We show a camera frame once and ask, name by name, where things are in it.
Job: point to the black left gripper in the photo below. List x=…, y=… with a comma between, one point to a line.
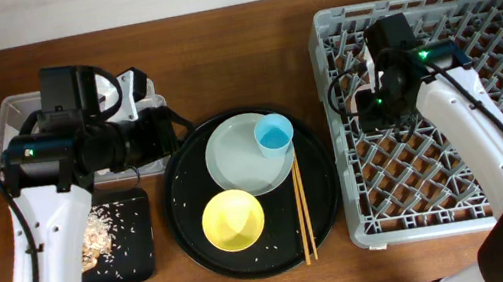
x=164, y=131

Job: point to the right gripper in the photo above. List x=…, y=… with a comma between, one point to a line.
x=370, y=110

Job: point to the pink cup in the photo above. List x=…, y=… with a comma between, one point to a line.
x=363, y=80

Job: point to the food scraps with rice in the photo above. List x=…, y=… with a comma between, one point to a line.
x=107, y=241

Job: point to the yellow bowl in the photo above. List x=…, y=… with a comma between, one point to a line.
x=233, y=220

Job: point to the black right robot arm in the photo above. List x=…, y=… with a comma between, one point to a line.
x=438, y=82

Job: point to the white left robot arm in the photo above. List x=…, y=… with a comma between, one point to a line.
x=47, y=181

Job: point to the grey dishwasher rack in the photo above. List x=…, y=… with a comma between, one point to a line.
x=404, y=188

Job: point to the right wooden chopstick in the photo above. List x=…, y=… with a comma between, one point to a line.
x=305, y=208

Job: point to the wooden chopstick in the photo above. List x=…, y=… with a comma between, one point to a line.
x=305, y=208
x=302, y=226

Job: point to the blue cup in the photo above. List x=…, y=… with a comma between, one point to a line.
x=273, y=134

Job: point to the left wooden chopstick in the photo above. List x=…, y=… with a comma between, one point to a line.
x=302, y=226

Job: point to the round black serving tray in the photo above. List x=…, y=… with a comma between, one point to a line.
x=189, y=187

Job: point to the light grey plate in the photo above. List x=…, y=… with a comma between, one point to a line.
x=234, y=159

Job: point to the black rectangular tray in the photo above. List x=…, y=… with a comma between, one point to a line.
x=142, y=242

